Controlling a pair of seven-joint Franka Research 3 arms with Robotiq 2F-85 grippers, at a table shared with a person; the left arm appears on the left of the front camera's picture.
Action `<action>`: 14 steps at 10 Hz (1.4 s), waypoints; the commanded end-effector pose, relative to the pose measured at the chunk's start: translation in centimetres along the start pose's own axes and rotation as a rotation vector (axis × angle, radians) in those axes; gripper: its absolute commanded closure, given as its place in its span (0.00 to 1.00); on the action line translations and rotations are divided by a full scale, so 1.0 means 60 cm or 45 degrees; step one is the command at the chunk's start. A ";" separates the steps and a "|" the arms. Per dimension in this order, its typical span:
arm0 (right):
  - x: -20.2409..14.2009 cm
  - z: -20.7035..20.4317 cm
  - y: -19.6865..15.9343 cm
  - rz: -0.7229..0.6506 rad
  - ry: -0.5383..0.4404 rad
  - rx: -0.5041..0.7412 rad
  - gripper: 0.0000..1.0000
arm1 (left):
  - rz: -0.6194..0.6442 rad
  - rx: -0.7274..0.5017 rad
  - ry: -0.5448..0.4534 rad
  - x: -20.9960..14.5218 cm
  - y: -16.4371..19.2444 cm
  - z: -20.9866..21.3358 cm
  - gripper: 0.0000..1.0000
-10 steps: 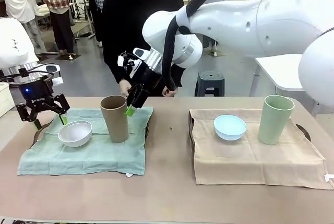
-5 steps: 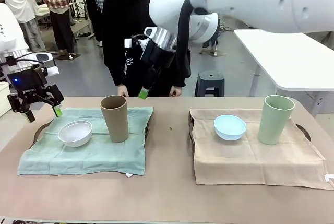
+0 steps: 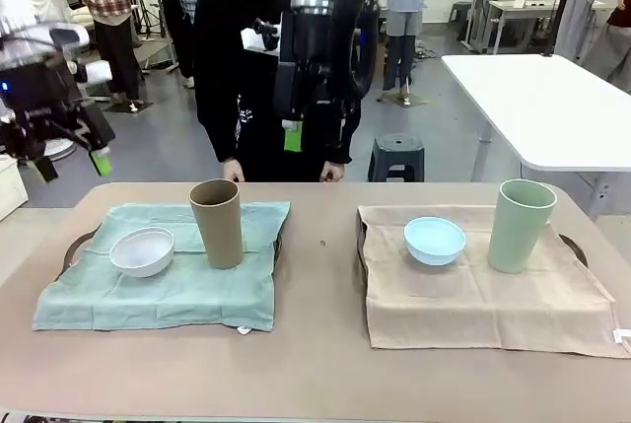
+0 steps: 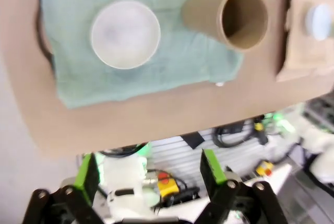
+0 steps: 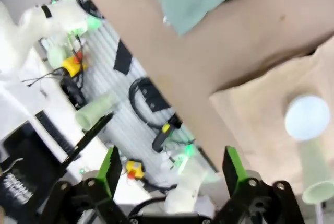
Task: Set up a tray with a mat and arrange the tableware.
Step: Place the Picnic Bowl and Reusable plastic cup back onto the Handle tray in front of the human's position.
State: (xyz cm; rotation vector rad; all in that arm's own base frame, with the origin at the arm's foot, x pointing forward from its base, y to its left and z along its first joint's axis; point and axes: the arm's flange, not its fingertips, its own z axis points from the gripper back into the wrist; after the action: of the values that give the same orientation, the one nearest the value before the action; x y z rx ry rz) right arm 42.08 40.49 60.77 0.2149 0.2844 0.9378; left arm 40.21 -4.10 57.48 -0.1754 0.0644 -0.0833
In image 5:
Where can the black power strip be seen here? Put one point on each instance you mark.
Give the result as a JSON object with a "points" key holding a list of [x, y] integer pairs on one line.
{"points": [[154, 96]]}

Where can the yellow emergency stop box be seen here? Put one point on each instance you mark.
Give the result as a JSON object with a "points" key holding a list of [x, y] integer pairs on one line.
{"points": [[135, 169], [71, 67]]}

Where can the black pointed rod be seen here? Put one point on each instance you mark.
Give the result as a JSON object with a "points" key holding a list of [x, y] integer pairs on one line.
{"points": [[91, 135]]}

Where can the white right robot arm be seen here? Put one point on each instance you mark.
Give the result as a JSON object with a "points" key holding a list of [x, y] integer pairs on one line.
{"points": [[188, 182]]}

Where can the black handheld pendant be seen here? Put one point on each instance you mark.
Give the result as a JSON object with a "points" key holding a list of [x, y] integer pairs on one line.
{"points": [[164, 135]]}

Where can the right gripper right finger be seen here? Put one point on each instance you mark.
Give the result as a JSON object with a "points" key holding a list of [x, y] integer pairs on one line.
{"points": [[233, 169]]}

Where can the black flat pad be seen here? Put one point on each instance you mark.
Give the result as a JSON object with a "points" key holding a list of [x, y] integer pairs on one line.
{"points": [[122, 58]]}

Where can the black keyboard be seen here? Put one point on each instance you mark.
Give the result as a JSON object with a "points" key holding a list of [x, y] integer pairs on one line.
{"points": [[54, 132]]}

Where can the light blue bowl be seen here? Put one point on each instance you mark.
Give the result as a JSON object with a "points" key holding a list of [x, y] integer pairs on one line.
{"points": [[306, 118]]}

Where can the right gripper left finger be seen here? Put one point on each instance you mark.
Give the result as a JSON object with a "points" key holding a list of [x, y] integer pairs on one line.
{"points": [[109, 171]]}

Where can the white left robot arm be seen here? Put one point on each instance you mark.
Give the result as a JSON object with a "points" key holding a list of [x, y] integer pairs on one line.
{"points": [[60, 17]]}

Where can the pale green cup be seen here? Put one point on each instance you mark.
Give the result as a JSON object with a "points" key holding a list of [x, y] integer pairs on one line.
{"points": [[315, 171]]}

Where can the pale green tube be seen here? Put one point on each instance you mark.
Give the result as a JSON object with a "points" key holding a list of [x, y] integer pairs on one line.
{"points": [[95, 109]]}

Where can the white ribbed panel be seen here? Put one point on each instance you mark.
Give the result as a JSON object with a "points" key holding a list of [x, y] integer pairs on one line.
{"points": [[104, 83]]}

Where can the beige cloth mat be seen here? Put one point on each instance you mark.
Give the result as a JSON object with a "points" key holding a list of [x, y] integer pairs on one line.
{"points": [[255, 119]]}

